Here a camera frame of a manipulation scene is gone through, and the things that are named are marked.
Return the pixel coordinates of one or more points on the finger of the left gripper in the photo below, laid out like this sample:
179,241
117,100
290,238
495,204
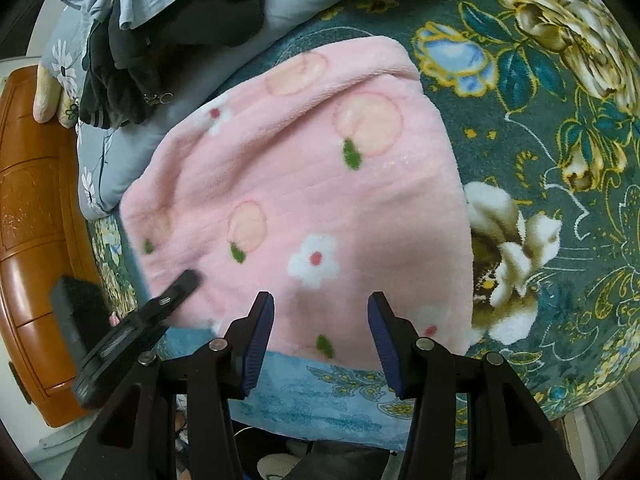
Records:
180,287

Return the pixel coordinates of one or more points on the pink fleece flower garment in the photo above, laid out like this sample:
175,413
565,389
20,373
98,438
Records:
323,180

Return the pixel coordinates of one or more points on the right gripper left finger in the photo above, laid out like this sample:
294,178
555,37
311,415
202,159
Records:
134,435

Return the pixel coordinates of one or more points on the black white striped garment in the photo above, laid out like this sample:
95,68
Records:
129,73

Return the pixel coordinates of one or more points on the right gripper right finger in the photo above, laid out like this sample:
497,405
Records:
509,436

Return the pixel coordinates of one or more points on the cream floral pillow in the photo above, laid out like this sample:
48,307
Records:
52,101

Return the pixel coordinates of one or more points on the wooden headboard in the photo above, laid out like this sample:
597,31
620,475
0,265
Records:
43,237

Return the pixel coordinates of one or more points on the grey daisy print quilt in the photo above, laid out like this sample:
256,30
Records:
111,159

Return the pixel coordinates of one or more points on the teal floral plush blanket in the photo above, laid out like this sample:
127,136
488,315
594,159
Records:
541,102

